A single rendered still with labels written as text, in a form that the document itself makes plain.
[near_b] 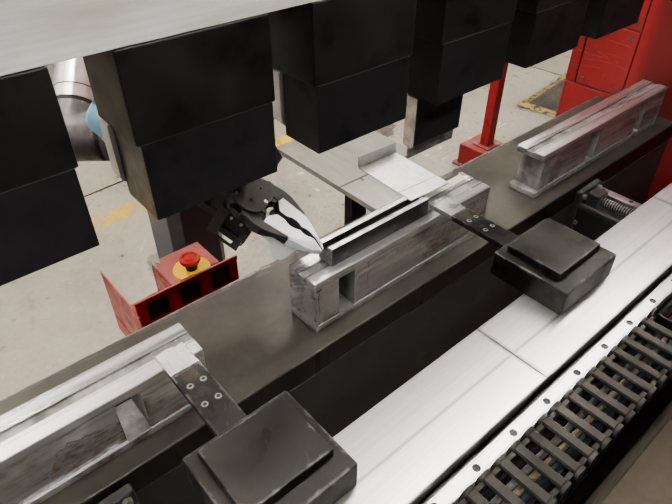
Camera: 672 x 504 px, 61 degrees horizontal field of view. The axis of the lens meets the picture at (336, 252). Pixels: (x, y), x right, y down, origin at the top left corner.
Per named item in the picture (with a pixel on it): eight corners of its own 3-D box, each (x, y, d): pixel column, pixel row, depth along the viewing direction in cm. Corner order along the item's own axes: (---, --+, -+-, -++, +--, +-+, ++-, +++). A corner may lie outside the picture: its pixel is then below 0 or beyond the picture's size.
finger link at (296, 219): (314, 256, 86) (264, 221, 86) (333, 233, 82) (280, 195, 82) (306, 269, 84) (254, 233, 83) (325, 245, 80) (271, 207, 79)
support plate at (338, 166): (349, 122, 113) (349, 118, 112) (452, 175, 97) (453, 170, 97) (275, 151, 104) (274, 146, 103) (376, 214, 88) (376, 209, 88)
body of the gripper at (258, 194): (262, 225, 87) (196, 179, 86) (285, 189, 82) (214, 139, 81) (238, 255, 82) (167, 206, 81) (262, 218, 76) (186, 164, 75)
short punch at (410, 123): (446, 135, 89) (454, 76, 83) (456, 140, 88) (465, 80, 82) (401, 156, 84) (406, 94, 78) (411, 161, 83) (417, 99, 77)
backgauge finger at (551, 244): (459, 196, 93) (464, 169, 90) (609, 275, 78) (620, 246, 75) (408, 224, 87) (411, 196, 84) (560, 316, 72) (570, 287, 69)
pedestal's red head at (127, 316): (205, 284, 125) (192, 217, 114) (246, 324, 116) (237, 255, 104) (118, 328, 115) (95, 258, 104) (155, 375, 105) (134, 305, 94)
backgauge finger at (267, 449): (213, 332, 70) (207, 302, 67) (358, 485, 54) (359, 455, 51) (119, 384, 64) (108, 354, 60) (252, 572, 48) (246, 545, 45)
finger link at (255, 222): (292, 232, 81) (241, 197, 80) (297, 225, 80) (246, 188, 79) (278, 252, 78) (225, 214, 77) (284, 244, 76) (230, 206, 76)
